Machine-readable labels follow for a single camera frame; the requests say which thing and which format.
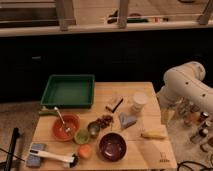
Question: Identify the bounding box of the small metal cup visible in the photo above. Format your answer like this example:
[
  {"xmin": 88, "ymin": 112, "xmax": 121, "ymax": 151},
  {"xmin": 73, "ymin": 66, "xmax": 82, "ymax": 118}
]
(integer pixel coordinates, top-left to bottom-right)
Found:
[{"xmin": 87, "ymin": 121, "xmax": 100, "ymax": 138}]

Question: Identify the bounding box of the wooden chalkboard eraser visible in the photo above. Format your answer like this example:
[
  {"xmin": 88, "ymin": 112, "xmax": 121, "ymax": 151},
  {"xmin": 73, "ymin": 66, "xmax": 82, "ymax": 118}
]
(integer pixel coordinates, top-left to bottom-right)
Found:
[{"xmin": 106, "ymin": 97, "xmax": 123, "ymax": 113}]

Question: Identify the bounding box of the green vegetable toy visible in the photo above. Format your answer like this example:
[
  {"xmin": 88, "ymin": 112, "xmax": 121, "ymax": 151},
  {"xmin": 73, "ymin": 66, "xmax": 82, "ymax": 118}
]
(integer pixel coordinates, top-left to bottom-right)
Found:
[{"xmin": 38, "ymin": 106, "xmax": 57, "ymax": 116}]

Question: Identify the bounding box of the orange fruit toy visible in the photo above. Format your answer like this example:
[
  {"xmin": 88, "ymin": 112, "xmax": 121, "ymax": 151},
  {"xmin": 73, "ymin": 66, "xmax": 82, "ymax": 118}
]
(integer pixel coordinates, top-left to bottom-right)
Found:
[{"xmin": 78, "ymin": 144, "xmax": 92, "ymax": 159}]

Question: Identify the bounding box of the dark red bowl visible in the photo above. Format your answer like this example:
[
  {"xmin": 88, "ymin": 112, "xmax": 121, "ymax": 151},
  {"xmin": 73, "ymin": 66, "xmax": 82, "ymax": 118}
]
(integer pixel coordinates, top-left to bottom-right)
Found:
[{"xmin": 98, "ymin": 133, "xmax": 127, "ymax": 162}]

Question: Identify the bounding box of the white plastic cup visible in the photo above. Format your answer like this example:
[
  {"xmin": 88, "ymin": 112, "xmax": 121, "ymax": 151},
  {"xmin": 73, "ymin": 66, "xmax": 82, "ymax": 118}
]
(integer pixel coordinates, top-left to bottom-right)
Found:
[{"xmin": 131, "ymin": 92, "xmax": 148, "ymax": 112}]

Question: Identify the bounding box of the brown dried object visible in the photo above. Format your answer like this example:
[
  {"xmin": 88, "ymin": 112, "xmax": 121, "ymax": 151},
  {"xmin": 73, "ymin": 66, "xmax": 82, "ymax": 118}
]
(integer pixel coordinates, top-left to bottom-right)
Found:
[{"xmin": 96, "ymin": 115, "xmax": 113, "ymax": 129}]

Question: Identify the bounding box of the small green cup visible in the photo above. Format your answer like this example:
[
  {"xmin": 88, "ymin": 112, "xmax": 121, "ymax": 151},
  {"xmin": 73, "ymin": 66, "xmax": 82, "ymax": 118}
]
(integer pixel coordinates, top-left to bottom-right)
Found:
[{"xmin": 74, "ymin": 129, "xmax": 90, "ymax": 145}]

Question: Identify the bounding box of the yellow banana toy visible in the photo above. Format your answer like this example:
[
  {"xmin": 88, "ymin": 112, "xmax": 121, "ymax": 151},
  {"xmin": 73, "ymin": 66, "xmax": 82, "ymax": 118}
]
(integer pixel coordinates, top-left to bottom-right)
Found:
[{"xmin": 141, "ymin": 132, "xmax": 166, "ymax": 140}]

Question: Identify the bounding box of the green plastic tray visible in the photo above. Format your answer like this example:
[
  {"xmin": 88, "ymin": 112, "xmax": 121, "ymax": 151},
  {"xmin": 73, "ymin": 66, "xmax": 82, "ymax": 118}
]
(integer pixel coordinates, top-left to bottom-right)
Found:
[{"xmin": 41, "ymin": 75, "xmax": 95, "ymax": 108}]

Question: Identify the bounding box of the white handled brush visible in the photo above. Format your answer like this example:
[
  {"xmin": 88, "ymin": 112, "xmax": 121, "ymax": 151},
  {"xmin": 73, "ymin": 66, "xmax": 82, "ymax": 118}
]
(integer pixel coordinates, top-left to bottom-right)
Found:
[{"xmin": 29, "ymin": 149, "xmax": 78, "ymax": 168}]

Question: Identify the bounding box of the metal spoon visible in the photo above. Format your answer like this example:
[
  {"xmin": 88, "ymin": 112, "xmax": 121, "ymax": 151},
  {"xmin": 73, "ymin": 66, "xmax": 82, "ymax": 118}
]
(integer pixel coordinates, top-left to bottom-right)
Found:
[{"xmin": 54, "ymin": 106, "xmax": 71, "ymax": 134}]

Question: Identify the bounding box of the orange bowl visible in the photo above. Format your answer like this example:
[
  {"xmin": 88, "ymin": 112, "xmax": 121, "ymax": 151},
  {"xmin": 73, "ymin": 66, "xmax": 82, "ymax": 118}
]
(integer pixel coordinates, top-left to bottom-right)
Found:
[{"xmin": 52, "ymin": 115, "xmax": 80, "ymax": 142}]

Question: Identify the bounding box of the black stand pole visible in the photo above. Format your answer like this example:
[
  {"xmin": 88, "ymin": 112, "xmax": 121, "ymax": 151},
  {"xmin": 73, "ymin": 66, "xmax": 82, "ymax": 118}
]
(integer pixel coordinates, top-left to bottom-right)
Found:
[{"xmin": 4, "ymin": 128, "xmax": 19, "ymax": 171}]

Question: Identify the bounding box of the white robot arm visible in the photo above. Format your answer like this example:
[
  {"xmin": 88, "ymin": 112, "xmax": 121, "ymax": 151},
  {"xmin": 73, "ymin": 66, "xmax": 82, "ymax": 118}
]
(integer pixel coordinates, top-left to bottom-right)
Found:
[{"xmin": 157, "ymin": 61, "xmax": 213, "ymax": 115}]

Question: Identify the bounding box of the grey blue cloth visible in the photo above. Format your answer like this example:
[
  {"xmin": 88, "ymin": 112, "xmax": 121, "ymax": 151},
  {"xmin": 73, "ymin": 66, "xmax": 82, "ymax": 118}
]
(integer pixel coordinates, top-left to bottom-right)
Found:
[{"xmin": 119, "ymin": 113, "xmax": 137, "ymax": 129}]

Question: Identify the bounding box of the blue grey sponge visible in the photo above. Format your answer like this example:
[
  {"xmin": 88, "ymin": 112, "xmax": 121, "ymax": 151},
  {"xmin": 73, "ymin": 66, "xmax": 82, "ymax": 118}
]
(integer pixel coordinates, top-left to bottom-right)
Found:
[{"xmin": 25, "ymin": 143, "xmax": 47, "ymax": 168}]

